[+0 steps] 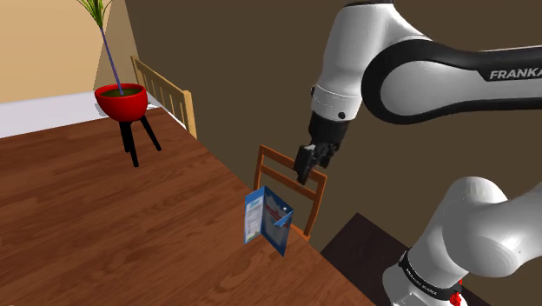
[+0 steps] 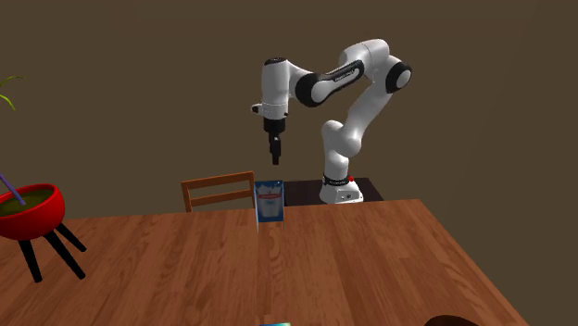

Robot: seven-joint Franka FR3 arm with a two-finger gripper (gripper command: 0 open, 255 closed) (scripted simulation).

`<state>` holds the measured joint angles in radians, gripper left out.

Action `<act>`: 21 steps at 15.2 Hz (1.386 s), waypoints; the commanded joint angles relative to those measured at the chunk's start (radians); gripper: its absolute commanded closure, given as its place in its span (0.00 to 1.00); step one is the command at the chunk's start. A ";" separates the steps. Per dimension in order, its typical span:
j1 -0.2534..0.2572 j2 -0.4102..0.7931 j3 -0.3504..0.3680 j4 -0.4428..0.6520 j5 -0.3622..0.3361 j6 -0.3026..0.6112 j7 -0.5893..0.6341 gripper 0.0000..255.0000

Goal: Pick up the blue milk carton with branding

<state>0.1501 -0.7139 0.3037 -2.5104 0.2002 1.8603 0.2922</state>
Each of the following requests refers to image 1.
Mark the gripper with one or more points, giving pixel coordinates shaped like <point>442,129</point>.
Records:
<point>326,129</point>

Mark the light wooden chair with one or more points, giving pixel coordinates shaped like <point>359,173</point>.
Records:
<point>169,95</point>

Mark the red potted plant on legs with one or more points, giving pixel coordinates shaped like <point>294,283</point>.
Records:
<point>122,101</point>

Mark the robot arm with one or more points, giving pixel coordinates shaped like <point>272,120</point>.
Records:
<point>351,51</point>

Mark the brown wooden chair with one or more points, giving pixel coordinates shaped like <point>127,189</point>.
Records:
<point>313,199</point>

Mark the blue carton box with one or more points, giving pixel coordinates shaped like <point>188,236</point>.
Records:
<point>267,220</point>

